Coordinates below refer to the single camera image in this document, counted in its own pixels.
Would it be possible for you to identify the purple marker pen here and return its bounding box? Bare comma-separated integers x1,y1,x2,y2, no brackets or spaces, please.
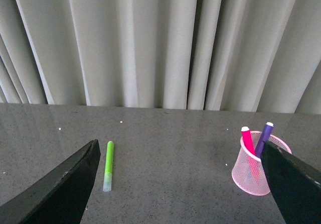
255,122,274,158

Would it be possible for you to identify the black foreground panel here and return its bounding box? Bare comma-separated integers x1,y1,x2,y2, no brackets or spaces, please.
1,140,101,223
261,141,320,223

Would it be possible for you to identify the black left foreground panel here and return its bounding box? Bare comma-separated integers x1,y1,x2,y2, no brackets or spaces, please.
1,140,101,223

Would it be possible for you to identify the pink mesh cup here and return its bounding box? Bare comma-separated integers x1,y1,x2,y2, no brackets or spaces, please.
231,130,293,196

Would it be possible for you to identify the pink marker pen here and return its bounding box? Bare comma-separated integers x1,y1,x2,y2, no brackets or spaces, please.
241,126,260,179

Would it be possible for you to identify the green marker pen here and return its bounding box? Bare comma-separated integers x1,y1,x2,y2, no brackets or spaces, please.
103,141,114,192

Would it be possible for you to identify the grey pleated curtain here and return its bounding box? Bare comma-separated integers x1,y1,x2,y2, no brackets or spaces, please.
1,0,320,114

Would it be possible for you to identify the black right foreground panel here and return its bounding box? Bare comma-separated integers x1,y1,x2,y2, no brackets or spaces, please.
261,141,320,223

